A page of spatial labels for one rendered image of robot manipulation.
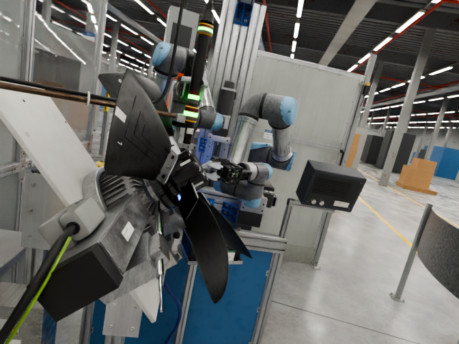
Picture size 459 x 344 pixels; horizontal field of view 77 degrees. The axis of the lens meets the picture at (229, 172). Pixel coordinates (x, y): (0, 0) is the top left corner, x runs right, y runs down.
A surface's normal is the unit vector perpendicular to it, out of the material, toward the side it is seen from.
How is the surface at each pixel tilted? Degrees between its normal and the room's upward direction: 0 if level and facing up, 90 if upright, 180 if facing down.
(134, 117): 78
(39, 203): 90
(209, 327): 90
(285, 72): 91
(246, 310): 90
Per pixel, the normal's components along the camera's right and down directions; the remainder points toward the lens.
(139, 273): 0.23, 0.44
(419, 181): -0.14, 0.16
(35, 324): 0.11, 0.22
